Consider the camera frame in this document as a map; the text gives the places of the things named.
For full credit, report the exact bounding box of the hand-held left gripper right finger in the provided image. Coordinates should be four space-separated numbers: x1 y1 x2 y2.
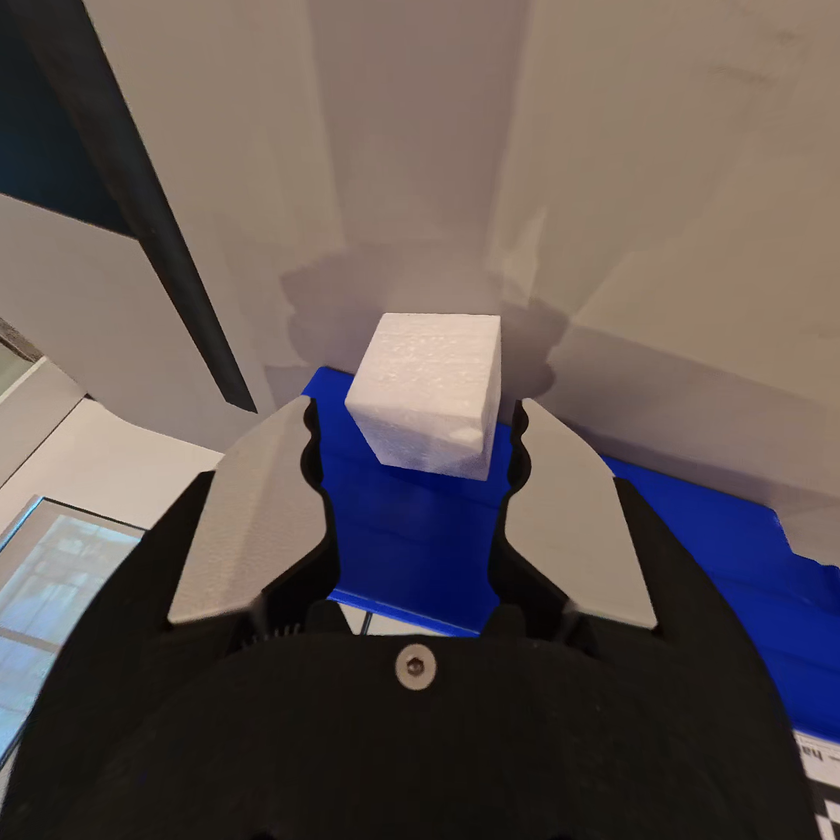
489 398 659 643

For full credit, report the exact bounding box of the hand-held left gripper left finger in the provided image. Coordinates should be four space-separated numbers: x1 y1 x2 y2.
167 395 342 641

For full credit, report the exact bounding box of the blue plastic bin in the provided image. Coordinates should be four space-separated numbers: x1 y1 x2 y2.
301 366 840 746

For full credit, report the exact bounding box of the white foam cube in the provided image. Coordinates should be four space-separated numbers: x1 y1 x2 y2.
344 313 503 482

